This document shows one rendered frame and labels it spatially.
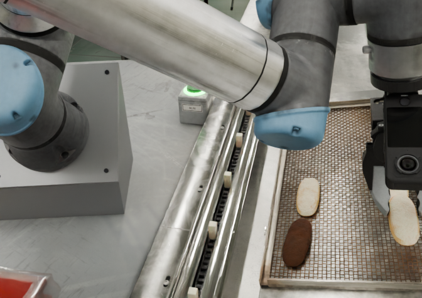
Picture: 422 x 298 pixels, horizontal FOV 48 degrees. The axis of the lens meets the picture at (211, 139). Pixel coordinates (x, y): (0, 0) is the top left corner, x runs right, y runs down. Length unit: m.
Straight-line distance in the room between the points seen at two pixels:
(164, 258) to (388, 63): 0.44
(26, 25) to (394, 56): 0.49
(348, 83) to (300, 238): 0.72
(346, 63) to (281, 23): 0.98
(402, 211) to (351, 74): 0.78
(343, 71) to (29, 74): 0.97
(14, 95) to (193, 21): 0.36
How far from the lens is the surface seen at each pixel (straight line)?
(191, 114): 1.14
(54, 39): 0.76
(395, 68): 0.56
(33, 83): 0.70
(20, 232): 0.94
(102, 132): 0.89
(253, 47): 0.45
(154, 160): 1.04
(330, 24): 0.53
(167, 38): 0.40
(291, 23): 0.52
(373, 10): 0.54
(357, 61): 1.51
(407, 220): 0.69
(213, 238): 0.82
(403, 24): 0.54
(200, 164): 0.95
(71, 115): 0.85
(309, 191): 0.82
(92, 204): 0.91
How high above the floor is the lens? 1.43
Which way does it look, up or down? 34 degrees down
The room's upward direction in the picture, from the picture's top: 2 degrees counter-clockwise
